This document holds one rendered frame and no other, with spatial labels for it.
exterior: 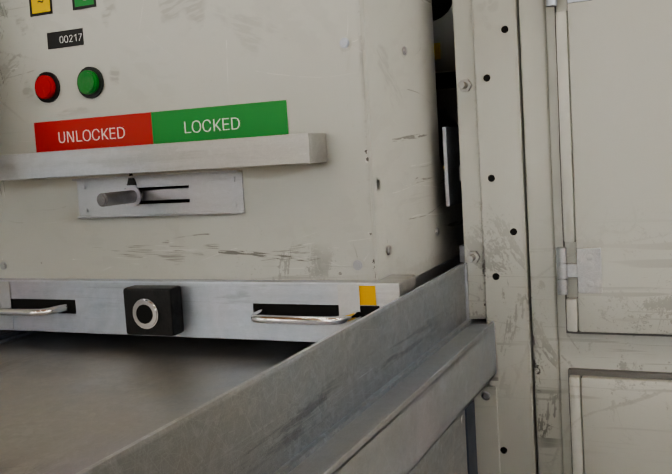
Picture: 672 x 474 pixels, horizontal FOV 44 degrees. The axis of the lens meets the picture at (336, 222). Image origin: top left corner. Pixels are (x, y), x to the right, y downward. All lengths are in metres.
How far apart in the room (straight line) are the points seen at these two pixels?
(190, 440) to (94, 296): 0.51
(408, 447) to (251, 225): 0.29
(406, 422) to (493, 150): 0.37
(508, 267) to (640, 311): 0.15
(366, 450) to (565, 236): 0.39
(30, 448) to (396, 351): 0.31
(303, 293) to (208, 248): 0.12
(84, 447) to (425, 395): 0.28
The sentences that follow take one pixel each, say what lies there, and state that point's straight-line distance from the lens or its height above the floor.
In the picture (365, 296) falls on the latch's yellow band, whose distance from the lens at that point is 0.79.
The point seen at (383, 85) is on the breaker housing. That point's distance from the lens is 0.83.
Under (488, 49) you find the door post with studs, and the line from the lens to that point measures 0.94.
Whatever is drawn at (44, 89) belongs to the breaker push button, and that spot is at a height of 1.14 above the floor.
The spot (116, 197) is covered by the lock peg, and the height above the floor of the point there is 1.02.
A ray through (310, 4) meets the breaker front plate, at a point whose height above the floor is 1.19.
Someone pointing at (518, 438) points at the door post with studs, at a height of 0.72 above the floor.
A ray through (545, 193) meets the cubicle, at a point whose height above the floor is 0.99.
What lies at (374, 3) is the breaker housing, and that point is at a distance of 0.83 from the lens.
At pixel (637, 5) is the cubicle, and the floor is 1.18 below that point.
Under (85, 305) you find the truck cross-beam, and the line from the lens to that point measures 0.97.
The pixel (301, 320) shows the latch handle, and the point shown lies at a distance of 0.78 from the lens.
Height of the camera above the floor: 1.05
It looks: 5 degrees down
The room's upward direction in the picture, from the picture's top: 4 degrees counter-clockwise
